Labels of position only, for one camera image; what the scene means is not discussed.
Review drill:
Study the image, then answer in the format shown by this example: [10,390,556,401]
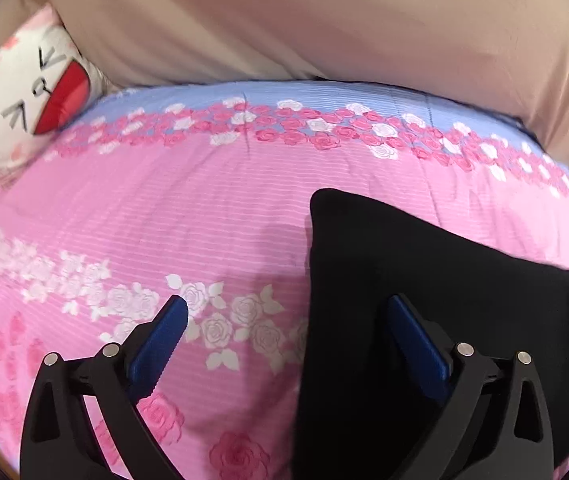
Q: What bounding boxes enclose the beige padded headboard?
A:
[0,0,569,181]

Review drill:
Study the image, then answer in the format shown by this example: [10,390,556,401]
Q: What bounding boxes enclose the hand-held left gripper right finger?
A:
[389,294,555,480]

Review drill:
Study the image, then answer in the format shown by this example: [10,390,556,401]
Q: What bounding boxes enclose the pink rose bedsheet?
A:
[0,80,569,480]

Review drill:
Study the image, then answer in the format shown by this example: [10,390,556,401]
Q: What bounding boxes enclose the black pants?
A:
[297,188,569,480]

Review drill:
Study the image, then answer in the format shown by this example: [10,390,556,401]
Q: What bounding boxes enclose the white cat face pillow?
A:
[0,5,111,187]

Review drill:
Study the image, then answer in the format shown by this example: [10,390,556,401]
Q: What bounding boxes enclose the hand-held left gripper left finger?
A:
[19,296,188,480]

